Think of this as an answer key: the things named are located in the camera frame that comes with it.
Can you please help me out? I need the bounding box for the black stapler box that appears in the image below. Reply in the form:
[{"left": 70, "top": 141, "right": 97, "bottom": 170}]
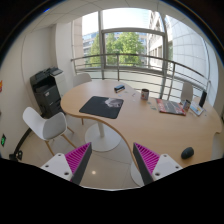
[{"left": 114, "top": 85, "right": 125, "bottom": 93}]

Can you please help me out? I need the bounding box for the white chair right far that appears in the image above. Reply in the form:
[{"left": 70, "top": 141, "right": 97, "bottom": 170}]
[{"left": 181, "top": 82, "right": 193, "bottom": 101}]

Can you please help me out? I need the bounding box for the light blue booklet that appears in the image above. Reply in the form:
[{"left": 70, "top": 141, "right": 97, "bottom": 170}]
[{"left": 190, "top": 103, "right": 204, "bottom": 116}]

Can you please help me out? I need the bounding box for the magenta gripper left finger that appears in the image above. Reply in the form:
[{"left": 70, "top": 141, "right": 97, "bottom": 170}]
[{"left": 41, "top": 143, "right": 92, "bottom": 185}]

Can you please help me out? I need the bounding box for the black office printer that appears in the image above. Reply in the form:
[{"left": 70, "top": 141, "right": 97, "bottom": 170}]
[{"left": 30, "top": 67, "right": 67, "bottom": 118}]

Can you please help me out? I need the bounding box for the metal window railing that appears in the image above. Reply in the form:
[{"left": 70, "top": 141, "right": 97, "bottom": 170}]
[{"left": 71, "top": 53, "right": 210, "bottom": 100}]

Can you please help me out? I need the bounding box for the black phone stand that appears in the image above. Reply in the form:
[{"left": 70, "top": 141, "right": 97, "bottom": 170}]
[{"left": 199, "top": 90, "right": 207, "bottom": 107}]

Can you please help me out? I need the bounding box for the white chair behind table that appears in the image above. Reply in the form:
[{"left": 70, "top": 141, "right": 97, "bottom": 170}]
[{"left": 73, "top": 73, "right": 91, "bottom": 87}]

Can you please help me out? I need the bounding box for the black computer mouse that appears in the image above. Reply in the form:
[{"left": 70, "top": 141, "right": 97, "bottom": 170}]
[{"left": 181, "top": 147, "right": 194, "bottom": 159}]

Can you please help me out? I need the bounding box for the black mouse pad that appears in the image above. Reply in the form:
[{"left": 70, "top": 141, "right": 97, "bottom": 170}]
[{"left": 79, "top": 96, "right": 124, "bottom": 119}]

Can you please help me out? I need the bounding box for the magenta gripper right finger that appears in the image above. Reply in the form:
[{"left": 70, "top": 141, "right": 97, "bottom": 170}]
[{"left": 133, "top": 143, "right": 182, "bottom": 185}]

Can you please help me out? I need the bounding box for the dark patterned mug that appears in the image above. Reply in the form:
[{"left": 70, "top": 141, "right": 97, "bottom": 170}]
[{"left": 141, "top": 88, "right": 150, "bottom": 100}]

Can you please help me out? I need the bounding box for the red magazine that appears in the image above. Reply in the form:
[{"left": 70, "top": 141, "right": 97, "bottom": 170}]
[{"left": 156, "top": 99, "right": 186, "bottom": 116}]

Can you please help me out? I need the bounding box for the small colourful box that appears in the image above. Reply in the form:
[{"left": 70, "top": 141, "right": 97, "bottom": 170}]
[{"left": 183, "top": 100, "right": 191, "bottom": 112}]

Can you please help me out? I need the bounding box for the white chair near left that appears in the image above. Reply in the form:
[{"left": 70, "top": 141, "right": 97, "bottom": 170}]
[{"left": 22, "top": 107, "right": 75, "bottom": 154}]

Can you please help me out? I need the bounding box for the wooden curved table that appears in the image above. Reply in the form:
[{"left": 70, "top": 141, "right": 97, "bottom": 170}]
[{"left": 61, "top": 80, "right": 222, "bottom": 168}]

